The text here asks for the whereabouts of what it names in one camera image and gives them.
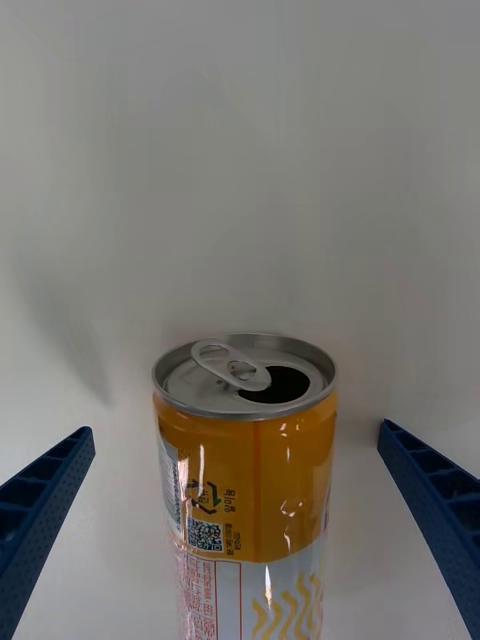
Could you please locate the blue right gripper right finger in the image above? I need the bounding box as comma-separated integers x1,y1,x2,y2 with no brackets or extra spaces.
377,418,480,640

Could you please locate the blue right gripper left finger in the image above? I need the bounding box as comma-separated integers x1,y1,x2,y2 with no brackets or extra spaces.
0,425,97,640

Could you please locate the orange and white drink can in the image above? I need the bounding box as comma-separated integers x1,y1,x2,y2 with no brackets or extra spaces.
151,333,339,640

